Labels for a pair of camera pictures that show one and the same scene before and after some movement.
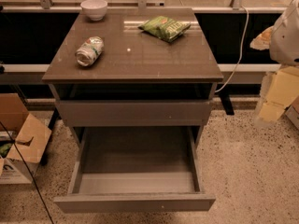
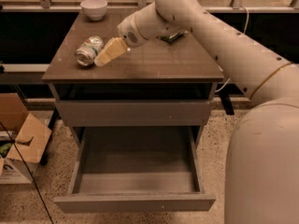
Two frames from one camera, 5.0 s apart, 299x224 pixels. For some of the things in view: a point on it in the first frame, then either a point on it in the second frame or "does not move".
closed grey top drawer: [135, 112] does not move
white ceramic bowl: [94, 8] does not move
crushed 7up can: [89, 51] does not move
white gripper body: [286, 39] to [128, 29]
